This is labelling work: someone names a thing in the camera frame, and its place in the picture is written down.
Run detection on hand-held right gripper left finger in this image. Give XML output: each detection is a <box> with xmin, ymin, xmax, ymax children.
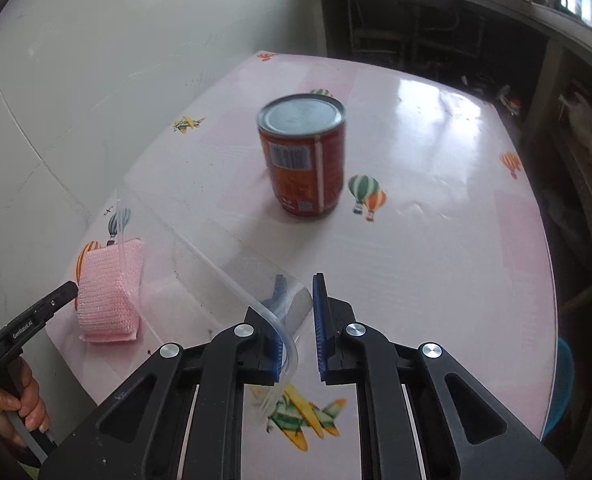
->
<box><xmin>38</xmin><ymin>274</ymin><xmax>297</xmax><ymax>480</ymax></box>

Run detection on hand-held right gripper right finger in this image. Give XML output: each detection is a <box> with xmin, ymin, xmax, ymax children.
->
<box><xmin>312</xmin><ymin>272</ymin><xmax>564</xmax><ymax>480</ymax></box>

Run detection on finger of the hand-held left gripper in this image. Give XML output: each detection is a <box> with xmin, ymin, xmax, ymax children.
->
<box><xmin>0</xmin><ymin>281</ymin><xmax>80</xmax><ymax>349</ymax></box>

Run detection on pink sponge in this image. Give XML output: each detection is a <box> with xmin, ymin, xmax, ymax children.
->
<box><xmin>76</xmin><ymin>237</ymin><xmax>144</xmax><ymax>345</ymax></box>

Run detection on clear plastic container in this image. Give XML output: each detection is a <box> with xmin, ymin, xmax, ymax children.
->
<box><xmin>116</xmin><ymin>185</ymin><xmax>313</xmax><ymax>431</ymax></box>

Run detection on person's left hand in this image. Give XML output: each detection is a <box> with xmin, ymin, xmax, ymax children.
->
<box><xmin>0</xmin><ymin>360</ymin><xmax>52</xmax><ymax>448</ymax></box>

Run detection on red tin can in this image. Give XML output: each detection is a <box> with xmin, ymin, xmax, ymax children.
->
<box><xmin>256</xmin><ymin>94</ymin><xmax>347</xmax><ymax>218</ymax></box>

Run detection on blue stool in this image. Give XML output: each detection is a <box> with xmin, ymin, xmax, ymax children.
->
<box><xmin>543</xmin><ymin>337</ymin><xmax>575</xmax><ymax>441</ymax></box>

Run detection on drain pipes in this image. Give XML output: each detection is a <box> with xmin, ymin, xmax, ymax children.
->
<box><xmin>346</xmin><ymin>0</ymin><xmax>476</xmax><ymax>61</ymax></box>

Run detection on white plastic bag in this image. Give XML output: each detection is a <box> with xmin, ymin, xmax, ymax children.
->
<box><xmin>558</xmin><ymin>92</ymin><xmax>592</xmax><ymax>151</ymax></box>

